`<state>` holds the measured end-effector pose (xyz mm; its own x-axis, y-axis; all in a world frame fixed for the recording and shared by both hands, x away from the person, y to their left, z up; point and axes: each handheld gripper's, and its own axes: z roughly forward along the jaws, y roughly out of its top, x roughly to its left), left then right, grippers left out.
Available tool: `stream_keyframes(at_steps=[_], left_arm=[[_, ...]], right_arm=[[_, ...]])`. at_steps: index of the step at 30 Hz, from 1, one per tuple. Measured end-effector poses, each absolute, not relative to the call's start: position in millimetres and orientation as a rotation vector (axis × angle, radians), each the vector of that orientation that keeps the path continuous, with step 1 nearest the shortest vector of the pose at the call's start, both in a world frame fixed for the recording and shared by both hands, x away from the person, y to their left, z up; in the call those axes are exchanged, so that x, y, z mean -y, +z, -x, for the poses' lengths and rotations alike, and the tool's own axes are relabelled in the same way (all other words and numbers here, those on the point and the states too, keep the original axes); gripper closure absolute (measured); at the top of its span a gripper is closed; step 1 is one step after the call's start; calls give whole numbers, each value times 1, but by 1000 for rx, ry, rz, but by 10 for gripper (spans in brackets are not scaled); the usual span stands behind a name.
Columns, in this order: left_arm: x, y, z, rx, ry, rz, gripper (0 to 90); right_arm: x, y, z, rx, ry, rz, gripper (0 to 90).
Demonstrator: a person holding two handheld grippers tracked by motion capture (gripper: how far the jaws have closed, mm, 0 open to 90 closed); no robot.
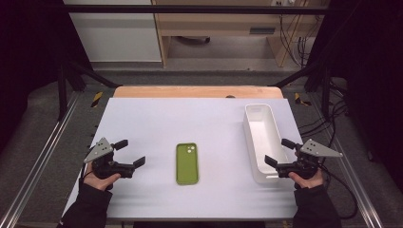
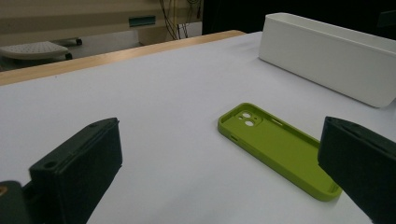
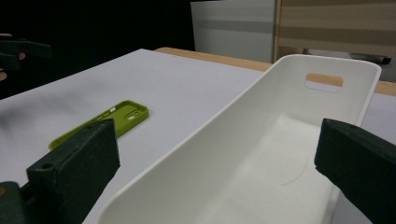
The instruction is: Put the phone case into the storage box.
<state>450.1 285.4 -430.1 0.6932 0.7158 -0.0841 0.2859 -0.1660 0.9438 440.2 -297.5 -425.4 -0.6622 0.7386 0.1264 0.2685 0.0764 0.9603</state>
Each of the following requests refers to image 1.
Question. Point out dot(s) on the black frame strut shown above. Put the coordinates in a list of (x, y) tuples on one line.
[(324, 85), (63, 91)]

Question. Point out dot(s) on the aluminium rail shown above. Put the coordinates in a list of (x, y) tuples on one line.
[(351, 177), (34, 171)]

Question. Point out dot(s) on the green phone case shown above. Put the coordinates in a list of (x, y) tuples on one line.
[(187, 166)]

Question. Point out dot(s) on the white table mat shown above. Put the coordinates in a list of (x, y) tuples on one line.
[(152, 126)]

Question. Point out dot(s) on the person's left hand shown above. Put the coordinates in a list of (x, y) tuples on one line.
[(98, 182)]

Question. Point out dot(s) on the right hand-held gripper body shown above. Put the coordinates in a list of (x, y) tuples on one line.
[(305, 163)]

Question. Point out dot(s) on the dark curtain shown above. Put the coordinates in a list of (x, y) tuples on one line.
[(28, 63), (374, 79)]

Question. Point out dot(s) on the white cabinet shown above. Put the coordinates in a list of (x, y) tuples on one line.
[(117, 34)]

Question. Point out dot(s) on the person's right hand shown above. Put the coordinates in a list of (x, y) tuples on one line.
[(309, 182)]

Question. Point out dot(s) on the black horizontal frame bar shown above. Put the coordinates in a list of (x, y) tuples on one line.
[(196, 9)]

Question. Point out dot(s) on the wooden desk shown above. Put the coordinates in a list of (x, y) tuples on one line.
[(215, 23)]

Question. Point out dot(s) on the wooden table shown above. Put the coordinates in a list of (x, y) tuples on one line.
[(190, 91)]

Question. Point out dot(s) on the white plastic bin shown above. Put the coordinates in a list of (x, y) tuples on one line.
[(263, 139)]

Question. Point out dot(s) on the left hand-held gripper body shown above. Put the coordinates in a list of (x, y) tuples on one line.
[(109, 167)]

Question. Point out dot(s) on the yellow black hazard tape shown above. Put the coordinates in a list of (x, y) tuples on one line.
[(97, 99), (299, 99)]

